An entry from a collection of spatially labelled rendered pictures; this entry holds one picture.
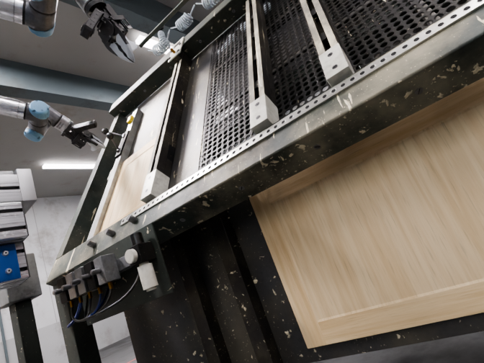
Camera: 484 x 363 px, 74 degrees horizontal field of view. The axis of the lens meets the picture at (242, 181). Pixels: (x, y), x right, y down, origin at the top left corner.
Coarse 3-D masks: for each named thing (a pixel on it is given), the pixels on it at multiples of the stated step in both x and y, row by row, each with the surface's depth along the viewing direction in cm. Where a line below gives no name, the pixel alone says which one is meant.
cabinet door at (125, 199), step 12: (132, 156) 166; (144, 156) 155; (132, 168) 158; (144, 168) 148; (120, 180) 159; (132, 180) 150; (144, 180) 140; (120, 192) 151; (132, 192) 142; (120, 204) 144; (132, 204) 135; (144, 204) 127; (108, 216) 145; (120, 216) 136
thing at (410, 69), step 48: (432, 48) 67; (480, 48) 63; (336, 96) 80; (384, 96) 71; (432, 96) 71; (288, 144) 82; (336, 144) 82; (192, 192) 101; (240, 192) 96; (96, 240) 132
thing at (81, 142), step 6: (72, 126) 164; (66, 132) 161; (72, 132) 163; (78, 132) 164; (84, 132) 166; (72, 138) 165; (78, 138) 164; (84, 138) 165; (78, 144) 167; (84, 144) 167
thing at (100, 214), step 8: (136, 112) 198; (136, 120) 195; (128, 128) 190; (136, 128) 192; (128, 136) 183; (128, 144) 180; (128, 152) 178; (120, 160) 171; (120, 168) 168; (112, 176) 163; (112, 184) 159; (104, 192) 158; (104, 200) 152; (104, 208) 150; (96, 216) 149; (96, 224) 144; (96, 232) 141
